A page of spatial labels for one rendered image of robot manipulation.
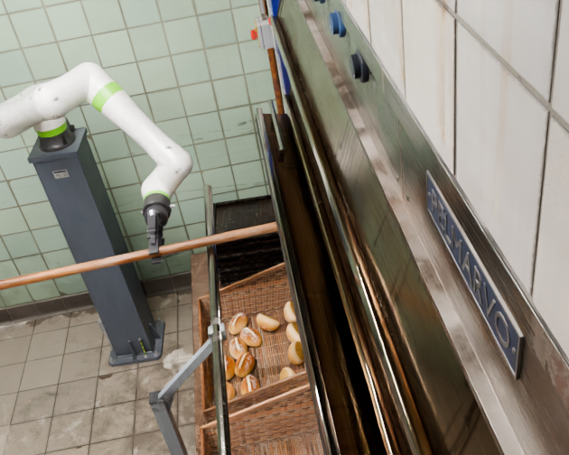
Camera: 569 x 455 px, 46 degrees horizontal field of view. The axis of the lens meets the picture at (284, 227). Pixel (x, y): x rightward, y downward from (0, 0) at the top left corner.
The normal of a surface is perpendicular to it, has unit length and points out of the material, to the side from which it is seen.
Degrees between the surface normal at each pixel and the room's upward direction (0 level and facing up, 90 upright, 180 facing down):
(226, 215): 0
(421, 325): 70
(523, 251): 90
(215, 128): 90
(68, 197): 90
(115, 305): 90
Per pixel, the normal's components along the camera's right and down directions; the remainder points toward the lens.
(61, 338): -0.15, -0.79
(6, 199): 0.13, 0.58
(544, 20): -0.98, 0.19
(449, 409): -0.97, -0.09
